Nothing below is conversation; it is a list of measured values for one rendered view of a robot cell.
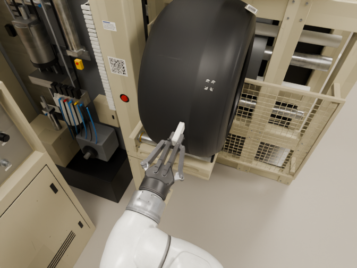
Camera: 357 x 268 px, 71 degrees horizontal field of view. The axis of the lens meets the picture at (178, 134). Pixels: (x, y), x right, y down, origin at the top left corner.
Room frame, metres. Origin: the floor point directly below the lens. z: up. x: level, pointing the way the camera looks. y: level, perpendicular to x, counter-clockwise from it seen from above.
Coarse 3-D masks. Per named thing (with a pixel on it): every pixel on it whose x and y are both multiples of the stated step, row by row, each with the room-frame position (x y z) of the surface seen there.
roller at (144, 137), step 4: (140, 136) 0.75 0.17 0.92; (144, 136) 0.74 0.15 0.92; (148, 136) 0.74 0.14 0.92; (140, 140) 0.74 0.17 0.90; (144, 140) 0.73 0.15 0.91; (148, 140) 0.73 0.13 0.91; (152, 144) 0.71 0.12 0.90; (156, 144) 0.71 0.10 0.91; (192, 156) 0.65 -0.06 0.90; (196, 156) 0.64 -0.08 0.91; (212, 156) 0.63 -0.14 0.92; (204, 160) 0.63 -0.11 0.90; (208, 160) 0.62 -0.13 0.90; (212, 160) 0.62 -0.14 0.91
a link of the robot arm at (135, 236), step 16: (128, 224) 0.22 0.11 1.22; (144, 224) 0.23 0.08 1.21; (112, 240) 0.19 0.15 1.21; (128, 240) 0.19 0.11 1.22; (144, 240) 0.19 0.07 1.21; (160, 240) 0.20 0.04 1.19; (112, 256) 0.16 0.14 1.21; (128, 256) 0.16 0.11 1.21; (144, 256) 0.16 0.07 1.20; (160, 256) 0.16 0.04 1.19
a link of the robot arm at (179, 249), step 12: (180, 240) 0.21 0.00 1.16; (168, 252) 0.17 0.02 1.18; (180, 252) 0.18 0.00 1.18; (192, 252) 0.18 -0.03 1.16; (204, 252) 0.19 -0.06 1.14; (168, 264) 0.15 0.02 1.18; (180, 264) 0.15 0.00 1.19; (192, 264) 0.15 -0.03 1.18; (204, 264) 0.15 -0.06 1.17; (216, 264) 0.16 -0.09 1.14
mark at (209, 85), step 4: (208, 80) 0.57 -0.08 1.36; (212, 80) 0.57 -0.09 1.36; (216, 80) 0.57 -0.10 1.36; (204, 84) 0.56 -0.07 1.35; (208, 84) 0.56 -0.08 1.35; (212, 84) 0.56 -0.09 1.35; (204, 88) 0.56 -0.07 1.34; (208, 88) 0.56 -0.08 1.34; (212, 88) 0.56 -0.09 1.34; (208, 92) 0.55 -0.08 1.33; (212, 92) 0.55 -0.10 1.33
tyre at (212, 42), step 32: (192, 0) 0.82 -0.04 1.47; (224, 0) 0.83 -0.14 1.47; (160, 32) 0.71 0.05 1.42; (192, 32) 0.68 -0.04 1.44; (224, 32) 0.67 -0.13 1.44; (160, 64) 0.63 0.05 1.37; (192, 64) 0.61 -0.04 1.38; (224, 64) 0.60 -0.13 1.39; (160, 96) 0.58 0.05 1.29; (192, 96) 0.55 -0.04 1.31; (224, 96) 0.55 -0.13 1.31; (160, 128) 0.56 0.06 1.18; (192, 128) 0.52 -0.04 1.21; (224, 128) 0.54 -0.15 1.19
